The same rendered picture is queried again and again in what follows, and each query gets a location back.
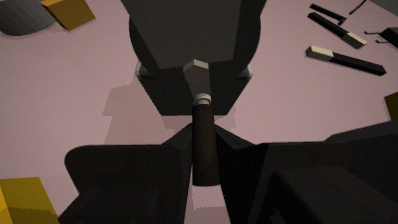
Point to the dark grey hollow cylinder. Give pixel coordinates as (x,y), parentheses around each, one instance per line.
(23,17)

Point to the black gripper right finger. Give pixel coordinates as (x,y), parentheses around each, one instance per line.
(245,168)

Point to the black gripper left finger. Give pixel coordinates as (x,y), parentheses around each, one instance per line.
(165,166)

